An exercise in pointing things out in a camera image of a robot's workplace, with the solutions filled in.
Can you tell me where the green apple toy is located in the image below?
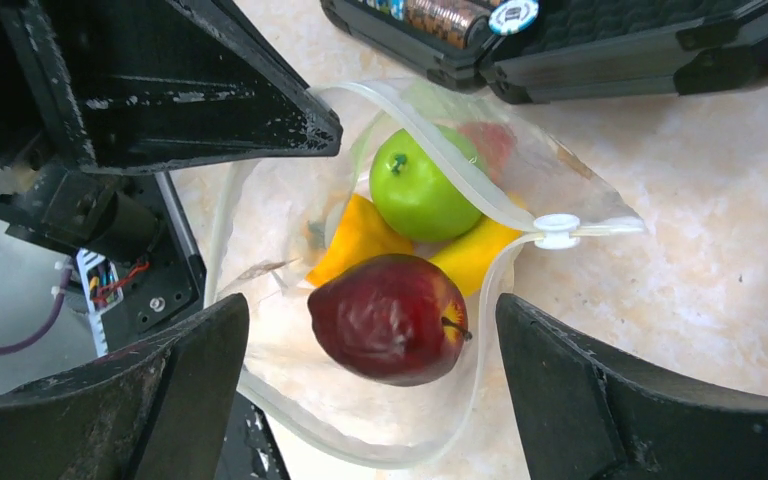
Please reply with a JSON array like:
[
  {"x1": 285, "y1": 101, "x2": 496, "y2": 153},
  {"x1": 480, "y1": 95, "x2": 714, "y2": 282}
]
[{"x1": 369, "y1": 129, "x2": 482, "y2": 243}]

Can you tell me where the black open case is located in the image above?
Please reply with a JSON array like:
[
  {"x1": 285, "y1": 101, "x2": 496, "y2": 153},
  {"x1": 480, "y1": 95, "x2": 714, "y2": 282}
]
[{"x1": 321, "y1": 1, "x2": 768, "y2": 104}]

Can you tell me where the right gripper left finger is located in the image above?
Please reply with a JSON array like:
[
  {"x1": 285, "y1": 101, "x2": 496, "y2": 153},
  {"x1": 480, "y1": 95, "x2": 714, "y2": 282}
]
[{"x1": 0, "y1": 294, "x2": 248, "y2": 479}]

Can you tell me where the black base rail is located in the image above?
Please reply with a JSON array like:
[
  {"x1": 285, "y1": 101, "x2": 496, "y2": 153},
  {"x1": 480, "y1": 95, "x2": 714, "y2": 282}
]
[{"x1": 92, "y1": 173, "x2": 289, "y2": 479}]

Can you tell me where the clear dotted zip bag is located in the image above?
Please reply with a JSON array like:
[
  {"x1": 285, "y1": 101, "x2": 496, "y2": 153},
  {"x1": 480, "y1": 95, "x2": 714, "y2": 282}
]
[{"x1": 207, "y1": 79, "x2": 645, "y2": 469}]

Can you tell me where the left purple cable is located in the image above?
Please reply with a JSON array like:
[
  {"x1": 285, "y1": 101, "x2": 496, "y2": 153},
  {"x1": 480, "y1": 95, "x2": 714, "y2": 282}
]
[{"x1": 0, "y1": 264, "x2": 74, "y2": 358}]

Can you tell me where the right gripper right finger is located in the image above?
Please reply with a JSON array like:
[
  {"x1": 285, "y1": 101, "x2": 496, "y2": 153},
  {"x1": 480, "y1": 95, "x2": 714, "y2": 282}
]
[{"x1": 495, "y1": 294, "x2": 768, "y2": 479}]

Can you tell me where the orange mango toy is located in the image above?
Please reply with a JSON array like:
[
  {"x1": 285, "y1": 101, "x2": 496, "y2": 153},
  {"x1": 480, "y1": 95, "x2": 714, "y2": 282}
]
[{"x1": 456, "y1": 122, "x2": 517, "y2": 184}]

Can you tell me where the yellow banana toy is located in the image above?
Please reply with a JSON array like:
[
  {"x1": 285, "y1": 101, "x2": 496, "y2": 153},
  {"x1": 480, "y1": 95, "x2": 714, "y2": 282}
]
[{"x1": 430, "y1": 215, "x2": 523, "y2": 298}]

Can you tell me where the dark purple fruit toy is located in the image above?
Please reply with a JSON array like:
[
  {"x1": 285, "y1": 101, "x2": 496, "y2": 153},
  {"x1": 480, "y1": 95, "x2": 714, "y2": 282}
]
[{"x1": 307, "y1": 254, "x2": 472, "y2": 387}]

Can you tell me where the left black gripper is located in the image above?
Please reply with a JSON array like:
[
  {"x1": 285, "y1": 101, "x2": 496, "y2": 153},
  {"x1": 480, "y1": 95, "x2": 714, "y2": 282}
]
[{"x1": 0, "y1": 1, "x2": 343, "y2": 265}]

